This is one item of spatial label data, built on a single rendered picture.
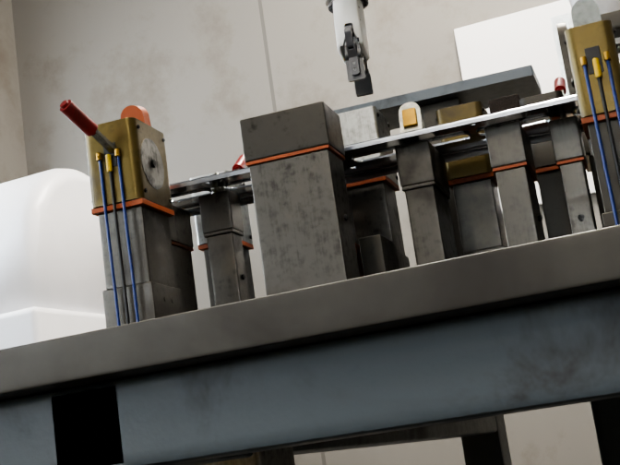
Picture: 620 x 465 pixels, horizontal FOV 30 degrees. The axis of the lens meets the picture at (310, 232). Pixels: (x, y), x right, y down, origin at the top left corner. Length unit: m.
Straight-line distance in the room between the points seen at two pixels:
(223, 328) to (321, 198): 0.58
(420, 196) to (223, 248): 0.32
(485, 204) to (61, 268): 2.06
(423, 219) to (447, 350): 0.72
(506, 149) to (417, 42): 2.84
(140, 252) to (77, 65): 3.55
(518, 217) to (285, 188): 0.32
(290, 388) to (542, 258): 0.24
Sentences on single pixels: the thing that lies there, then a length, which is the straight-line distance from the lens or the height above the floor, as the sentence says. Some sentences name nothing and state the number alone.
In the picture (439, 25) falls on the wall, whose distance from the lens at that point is 4.45.
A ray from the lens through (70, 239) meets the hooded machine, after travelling 3.71.
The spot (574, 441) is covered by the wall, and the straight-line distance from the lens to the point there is 4.13.
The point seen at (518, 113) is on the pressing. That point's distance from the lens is 1.60.
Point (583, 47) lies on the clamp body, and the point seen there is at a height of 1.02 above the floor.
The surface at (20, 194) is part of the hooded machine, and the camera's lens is 3.70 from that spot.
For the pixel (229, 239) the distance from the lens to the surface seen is 1.75.
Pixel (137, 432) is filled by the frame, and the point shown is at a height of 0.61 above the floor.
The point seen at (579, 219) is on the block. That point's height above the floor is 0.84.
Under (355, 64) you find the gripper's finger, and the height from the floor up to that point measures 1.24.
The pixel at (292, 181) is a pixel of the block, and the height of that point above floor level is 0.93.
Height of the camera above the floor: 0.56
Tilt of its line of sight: 12 degrees up
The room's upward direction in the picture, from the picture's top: 8 degrees counter-clockwise
